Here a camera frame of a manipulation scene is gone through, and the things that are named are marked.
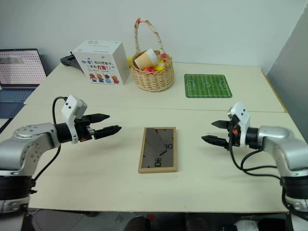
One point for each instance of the red pink toy in basket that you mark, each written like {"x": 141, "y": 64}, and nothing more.
{"x": 149, "y": 69}

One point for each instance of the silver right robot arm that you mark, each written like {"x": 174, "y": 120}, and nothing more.
{"x": 286, "y": 149}

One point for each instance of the wooden framed digital clock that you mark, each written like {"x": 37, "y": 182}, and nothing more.
{"x": 157, "y": 150}

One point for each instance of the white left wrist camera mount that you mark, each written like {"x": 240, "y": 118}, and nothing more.
{"x": 69, "y": 108}

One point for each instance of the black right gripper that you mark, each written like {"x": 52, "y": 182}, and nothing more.
{"x": 233, "y": 134}

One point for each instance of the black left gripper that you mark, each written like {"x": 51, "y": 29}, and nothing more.
{"x": 84, "y": 131}

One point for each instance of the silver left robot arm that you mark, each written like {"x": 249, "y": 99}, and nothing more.
{"x": 29, "y": 144}

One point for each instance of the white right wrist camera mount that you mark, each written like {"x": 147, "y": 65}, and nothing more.
{"x": 243, "y": 120}

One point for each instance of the white printed cardboard box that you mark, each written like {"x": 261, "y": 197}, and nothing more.
{"x": 103, "y": 65}

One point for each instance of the ribbed paper cup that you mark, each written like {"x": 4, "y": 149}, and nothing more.
{"x": 144, "y": 60}

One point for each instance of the green football field mat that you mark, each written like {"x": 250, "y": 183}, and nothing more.
{"x": 208, "y": 85}

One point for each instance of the laptop computer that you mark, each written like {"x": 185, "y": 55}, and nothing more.
{"x": 19, "y": 72}

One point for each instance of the yellow toy in basket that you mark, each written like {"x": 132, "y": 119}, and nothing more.
{"x": 159, "y": 67}

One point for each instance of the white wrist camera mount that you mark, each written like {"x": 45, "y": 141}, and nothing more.
{"x": 243, "y": 120}
{"x": 69, "y": 108}

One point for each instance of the black handheld controller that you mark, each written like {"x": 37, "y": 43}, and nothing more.
{"x": 68, "y": 61}

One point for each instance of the grey partition panel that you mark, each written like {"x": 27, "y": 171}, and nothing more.
{"x": 291, "y": 72}

